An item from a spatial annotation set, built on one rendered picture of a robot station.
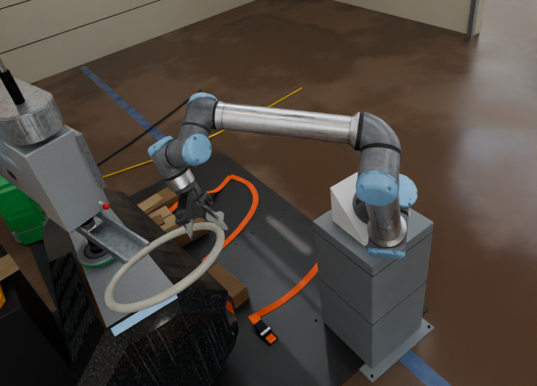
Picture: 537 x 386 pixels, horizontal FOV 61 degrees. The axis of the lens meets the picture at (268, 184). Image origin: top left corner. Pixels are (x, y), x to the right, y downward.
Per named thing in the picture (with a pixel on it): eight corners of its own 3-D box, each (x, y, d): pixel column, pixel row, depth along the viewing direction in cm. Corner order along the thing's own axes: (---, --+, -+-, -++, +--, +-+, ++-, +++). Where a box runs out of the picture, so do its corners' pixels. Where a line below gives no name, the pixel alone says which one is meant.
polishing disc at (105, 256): (129, 240, 228) (129, 237, 227) (100, 270, 214) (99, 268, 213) (99, 229, 237) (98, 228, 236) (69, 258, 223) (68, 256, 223)
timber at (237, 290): (249, 297, 293) (246, 286, 286) (235, 309, 288) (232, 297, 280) (221, 273, 312) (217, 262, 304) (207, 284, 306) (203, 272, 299)
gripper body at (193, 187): (214, 204, 159) (198, 175, 155) (205, 217, 152) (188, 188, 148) (196, 209, 162) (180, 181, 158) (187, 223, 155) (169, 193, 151)
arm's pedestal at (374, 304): (370, 277, 294) (370, 174, 241) (434, 328, 260) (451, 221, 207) (311, 321, 275) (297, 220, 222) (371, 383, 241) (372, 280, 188)
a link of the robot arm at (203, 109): (407, 109, 132) (185, 85, 142) (403, 148, 127) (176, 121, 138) (400, 128, 142) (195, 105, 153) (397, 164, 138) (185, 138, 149)
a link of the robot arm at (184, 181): (182, 177, 145) (158, 185, 149) (189, 189, 147) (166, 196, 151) (192, 164, 153) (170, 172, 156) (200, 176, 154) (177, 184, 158)
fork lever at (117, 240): (42, 215, 222) (37, 208, 219) (77, 193, 232) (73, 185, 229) (122, 275, 182) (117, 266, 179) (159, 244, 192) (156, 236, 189)
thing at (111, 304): (88, 298, 175) (84, 292, 174) (182, 222, 201) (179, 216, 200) (144, 330, 137) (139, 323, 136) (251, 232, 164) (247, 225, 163)
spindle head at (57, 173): (33, 209, 220) (-15, 132, 192) (73, 184, 232) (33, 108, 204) (72, 238, 200) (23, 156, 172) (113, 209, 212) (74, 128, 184)
